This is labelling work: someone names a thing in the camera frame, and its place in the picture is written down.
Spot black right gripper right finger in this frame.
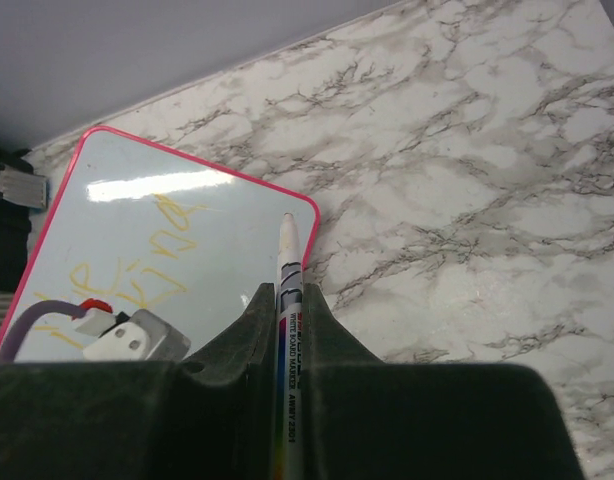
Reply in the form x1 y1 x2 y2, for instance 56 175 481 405
301 284 583 479

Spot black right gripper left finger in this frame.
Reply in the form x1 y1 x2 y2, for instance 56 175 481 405
0 283 275 479

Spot pink framed whiteboard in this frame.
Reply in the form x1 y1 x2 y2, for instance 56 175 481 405
3 127 320 349

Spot black toolbox clear lids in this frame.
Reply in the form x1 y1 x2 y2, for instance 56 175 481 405
0 146 48 326

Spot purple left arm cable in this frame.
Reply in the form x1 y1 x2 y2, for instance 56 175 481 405
0 299 86 362

